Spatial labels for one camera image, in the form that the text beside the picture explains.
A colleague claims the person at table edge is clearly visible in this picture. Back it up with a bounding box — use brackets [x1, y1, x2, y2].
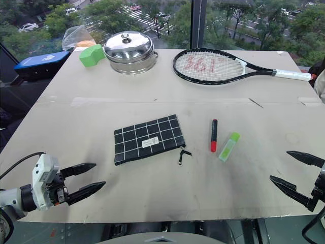
[308, 60, 325, 104]

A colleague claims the blue black box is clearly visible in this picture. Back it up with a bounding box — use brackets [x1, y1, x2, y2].
[10, 50, 71, 86]

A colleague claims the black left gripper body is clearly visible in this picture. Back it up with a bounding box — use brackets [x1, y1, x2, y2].
[49, 171, 70, 206]

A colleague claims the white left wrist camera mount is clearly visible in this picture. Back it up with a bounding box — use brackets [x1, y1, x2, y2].
[31, 153, 60, 211]

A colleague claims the green foam block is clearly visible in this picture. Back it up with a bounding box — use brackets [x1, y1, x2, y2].
[79, 45, 106, 68]

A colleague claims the clear plastic bag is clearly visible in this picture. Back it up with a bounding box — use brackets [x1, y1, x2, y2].
[61, 24, 95, 51]

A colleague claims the green glue stick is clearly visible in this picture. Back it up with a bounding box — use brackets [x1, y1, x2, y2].
[218, 132, 241, 162]

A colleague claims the black grid pencil pouch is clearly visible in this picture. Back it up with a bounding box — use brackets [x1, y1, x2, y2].
[113, 114, 193, 166]

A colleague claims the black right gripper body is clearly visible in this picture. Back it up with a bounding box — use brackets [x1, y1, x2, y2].
[310, 162, 325, 204]

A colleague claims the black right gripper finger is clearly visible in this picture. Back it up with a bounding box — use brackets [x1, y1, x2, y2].
[286, 150, 325, 168]
[269, 175, 318, 212]

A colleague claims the red black marker pen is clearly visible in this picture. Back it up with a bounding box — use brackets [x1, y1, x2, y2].
[210, 118, 219, 153]

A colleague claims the black window frame post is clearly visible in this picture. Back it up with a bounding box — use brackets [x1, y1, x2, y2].
[190, 0, 207, 49]

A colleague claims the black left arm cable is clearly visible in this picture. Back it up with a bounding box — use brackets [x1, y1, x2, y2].
[0, 151, 45, 179]

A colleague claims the stainless steel pot with lid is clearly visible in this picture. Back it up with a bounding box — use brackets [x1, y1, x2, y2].
[103, 30, 159, 76]

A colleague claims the black white tennis racket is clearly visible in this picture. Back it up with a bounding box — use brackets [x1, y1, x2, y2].
[172, 48, 312, 86]

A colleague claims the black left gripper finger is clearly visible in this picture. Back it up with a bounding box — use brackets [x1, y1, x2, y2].
[66, 180, 107, 206]
[60, 163, 98, 179]

